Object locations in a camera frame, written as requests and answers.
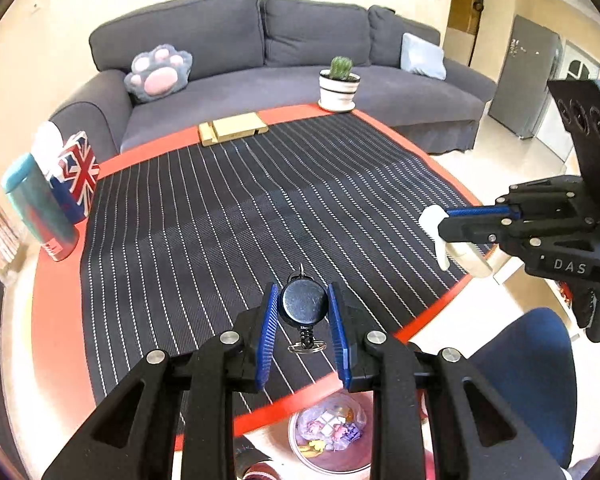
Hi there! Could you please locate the black retractable badge reel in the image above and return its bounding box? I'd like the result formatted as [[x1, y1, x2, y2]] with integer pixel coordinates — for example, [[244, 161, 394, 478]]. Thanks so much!
[[277, 264, 328, 354]]

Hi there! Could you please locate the purple paper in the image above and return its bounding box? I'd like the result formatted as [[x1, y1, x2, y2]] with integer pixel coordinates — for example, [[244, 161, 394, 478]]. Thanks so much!
[[330, 422, 362, 451]]

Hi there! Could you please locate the pink trash bin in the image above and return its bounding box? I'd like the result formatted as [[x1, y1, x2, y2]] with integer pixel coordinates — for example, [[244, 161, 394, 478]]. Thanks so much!
[[287, 390, 374, 476]]

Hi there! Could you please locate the black striped table mat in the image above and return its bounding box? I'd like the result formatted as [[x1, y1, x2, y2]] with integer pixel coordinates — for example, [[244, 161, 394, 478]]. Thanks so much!
[[80, 114, 468, 400]]

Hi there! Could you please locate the grey refrigerator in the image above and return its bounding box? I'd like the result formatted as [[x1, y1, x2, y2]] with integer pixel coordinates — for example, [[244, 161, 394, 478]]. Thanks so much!
[[489, 15, 562, 139]]

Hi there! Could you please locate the light blue cushion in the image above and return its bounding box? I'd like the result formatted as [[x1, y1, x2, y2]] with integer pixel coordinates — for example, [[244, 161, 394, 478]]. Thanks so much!
[[400, 32, 446, 80]]

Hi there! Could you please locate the potted cactus striped pot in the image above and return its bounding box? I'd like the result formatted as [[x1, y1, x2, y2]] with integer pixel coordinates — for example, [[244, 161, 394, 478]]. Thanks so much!
[[317, 56, 361, 113]]

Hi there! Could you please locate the teal tumbler bottle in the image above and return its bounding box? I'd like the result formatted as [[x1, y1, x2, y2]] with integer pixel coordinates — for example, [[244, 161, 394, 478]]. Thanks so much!
[[1, 153, 79, 262]]

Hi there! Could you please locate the union jack tissue box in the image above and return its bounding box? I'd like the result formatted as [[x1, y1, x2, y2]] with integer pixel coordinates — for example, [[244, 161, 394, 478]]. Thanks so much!
[[31, 122, 99, 224]]

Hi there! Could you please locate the wooden stand block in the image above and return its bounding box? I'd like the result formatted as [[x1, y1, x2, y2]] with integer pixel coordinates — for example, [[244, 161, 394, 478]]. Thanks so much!
[[198, 113, 268, 146]]

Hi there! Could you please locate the cat paw cushion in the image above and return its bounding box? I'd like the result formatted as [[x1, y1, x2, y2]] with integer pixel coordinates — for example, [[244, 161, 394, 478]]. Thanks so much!
[[123, 44, 194, 103]]

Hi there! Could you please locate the dark grey sofa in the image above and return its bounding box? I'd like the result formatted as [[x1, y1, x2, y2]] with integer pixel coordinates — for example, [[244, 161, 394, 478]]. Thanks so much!
[[52, 0, 496, 161]]

